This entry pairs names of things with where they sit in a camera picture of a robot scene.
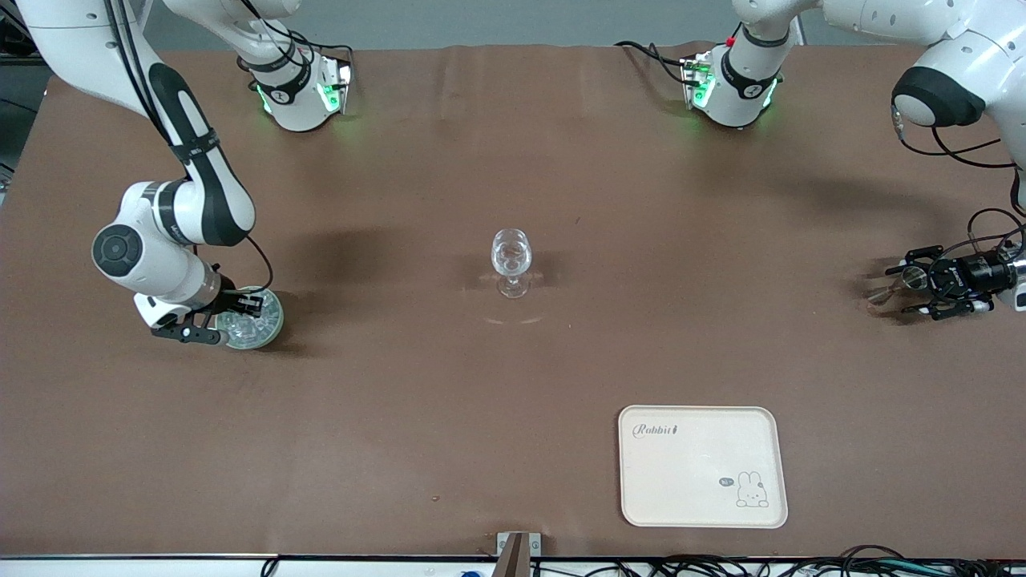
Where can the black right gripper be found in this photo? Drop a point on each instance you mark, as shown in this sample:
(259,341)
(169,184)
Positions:
(230,300)

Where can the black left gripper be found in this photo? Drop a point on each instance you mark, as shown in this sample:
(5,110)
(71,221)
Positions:
(971,275)

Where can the metal jigger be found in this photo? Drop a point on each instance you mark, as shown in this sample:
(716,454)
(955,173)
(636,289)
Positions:
(914,278)

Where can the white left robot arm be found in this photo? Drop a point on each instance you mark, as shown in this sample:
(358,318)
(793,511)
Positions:
(745,88)

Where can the clear ice cubes pile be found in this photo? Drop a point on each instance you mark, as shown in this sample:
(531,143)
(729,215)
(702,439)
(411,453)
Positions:
(250,328)

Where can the clear wine glass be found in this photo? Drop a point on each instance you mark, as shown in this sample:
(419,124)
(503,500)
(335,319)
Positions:
(511,252)

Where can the green bowl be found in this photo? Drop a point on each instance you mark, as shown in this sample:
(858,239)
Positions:
(260,338)

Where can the brown table cover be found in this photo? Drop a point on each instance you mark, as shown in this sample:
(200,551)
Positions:
(401,401)

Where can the cream rabbit print tray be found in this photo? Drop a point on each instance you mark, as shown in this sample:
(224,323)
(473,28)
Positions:
(697,473)

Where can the dark slanted bar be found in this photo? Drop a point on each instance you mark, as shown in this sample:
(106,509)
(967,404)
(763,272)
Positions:
(513,561)

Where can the grey metal bracket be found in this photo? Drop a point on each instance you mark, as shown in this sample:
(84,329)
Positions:
(533,543)

